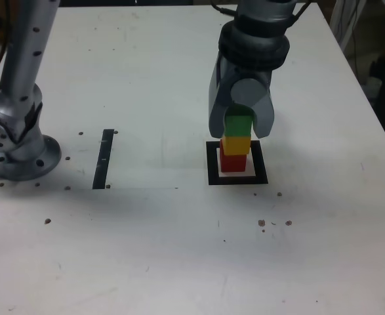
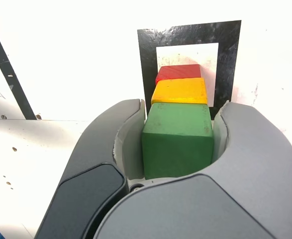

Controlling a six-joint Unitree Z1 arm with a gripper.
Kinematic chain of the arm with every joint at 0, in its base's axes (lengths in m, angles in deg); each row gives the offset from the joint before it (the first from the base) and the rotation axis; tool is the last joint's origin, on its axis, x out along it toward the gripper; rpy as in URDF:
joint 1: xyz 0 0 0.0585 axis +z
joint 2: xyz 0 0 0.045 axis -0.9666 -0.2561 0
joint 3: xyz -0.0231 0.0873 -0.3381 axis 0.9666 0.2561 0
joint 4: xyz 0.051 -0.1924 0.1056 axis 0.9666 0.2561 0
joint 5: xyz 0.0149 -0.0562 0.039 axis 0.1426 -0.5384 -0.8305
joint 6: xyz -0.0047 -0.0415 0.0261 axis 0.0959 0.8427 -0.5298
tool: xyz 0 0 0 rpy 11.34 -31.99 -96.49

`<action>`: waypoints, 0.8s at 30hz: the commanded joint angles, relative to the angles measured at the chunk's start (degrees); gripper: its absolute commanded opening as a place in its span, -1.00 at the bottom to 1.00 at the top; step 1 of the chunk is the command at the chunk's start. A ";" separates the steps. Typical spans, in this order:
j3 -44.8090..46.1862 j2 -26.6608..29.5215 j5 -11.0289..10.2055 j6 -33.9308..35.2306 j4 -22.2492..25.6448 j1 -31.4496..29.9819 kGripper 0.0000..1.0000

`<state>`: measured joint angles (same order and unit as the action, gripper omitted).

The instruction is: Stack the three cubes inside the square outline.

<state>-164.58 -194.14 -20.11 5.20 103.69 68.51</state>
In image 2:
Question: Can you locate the black tape square outline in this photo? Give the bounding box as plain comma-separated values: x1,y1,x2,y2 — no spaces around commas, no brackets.
137,20,242,120

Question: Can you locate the green cube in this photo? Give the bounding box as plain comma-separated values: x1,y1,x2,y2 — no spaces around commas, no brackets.
141,102,215,181

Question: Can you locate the red cube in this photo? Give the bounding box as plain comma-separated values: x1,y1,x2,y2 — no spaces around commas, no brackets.
155,64,202,86

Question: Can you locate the yellow cube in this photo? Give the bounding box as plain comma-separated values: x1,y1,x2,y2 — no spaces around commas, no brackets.
151,77,208,106

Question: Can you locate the black tape strip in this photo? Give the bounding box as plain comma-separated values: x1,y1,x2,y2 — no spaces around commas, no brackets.
0,15,37,121

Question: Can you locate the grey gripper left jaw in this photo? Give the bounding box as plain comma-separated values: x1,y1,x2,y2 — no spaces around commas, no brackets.
33,98,147,239

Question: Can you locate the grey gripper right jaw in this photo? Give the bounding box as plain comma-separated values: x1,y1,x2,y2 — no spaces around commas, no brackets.
84,100,292,239

